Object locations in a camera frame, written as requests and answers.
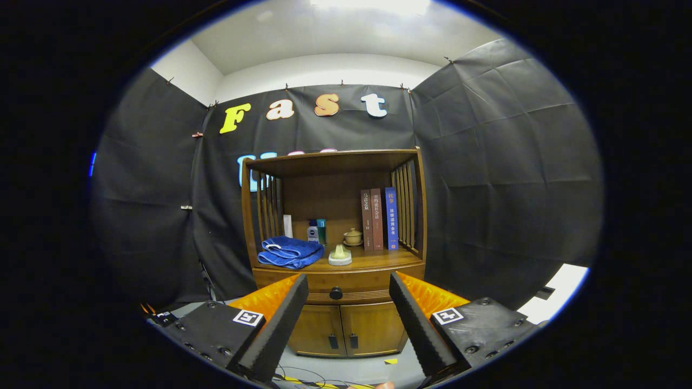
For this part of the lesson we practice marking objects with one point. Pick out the dark brown book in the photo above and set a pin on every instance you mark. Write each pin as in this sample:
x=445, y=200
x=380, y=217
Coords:
x=367, y=221

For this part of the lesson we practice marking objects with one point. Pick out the white bottle with blue cap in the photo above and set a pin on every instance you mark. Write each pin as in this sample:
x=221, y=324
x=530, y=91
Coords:
x=313, y=233

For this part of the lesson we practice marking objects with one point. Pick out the folded blue towel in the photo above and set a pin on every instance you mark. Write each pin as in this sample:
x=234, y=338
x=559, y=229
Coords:
x=289, y=251

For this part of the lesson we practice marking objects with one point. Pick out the black backdrop cloth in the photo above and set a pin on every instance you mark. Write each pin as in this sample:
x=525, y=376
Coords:
x=513, y=162

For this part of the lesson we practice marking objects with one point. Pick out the blue book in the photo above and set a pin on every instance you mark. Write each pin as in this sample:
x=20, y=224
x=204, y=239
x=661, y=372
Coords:
x=391, y=219

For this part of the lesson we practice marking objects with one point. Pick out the wooden cabinet door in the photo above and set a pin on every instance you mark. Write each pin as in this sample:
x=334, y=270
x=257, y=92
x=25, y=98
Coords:
x=316, y=329
x=373, y=327

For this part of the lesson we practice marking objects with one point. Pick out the wooden drawer with black knob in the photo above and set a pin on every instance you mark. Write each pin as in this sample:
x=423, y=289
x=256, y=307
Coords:
x=357, y=283

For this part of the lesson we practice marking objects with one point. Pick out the wooden cabinet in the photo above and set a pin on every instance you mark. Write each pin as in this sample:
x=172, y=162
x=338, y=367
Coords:
x=330, y=200

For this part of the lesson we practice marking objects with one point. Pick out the reddish brown book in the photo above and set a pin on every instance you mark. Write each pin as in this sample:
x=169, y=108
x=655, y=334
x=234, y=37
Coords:
x=377, y=221

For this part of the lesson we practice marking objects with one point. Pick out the teal bottle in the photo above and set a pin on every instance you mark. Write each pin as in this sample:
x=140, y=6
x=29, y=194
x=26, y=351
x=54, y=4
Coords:
x=321, y=231

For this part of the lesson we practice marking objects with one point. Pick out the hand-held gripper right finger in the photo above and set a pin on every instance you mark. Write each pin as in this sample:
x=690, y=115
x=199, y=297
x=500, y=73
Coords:
x=424, y=335

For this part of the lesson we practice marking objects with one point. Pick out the beige lidded teacup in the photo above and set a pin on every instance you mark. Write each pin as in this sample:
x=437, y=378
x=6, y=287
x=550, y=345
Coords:
x=353, y=237

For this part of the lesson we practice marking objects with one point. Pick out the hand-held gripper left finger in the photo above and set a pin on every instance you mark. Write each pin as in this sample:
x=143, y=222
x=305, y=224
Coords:
x=273, y=335

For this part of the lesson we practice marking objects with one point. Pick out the wooden countertop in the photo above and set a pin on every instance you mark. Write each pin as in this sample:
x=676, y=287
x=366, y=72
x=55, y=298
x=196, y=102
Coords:
x=378, y=258

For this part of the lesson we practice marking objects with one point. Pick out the yellow black floor tape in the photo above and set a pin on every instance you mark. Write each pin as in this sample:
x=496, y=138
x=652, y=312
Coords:
x=303, y=381

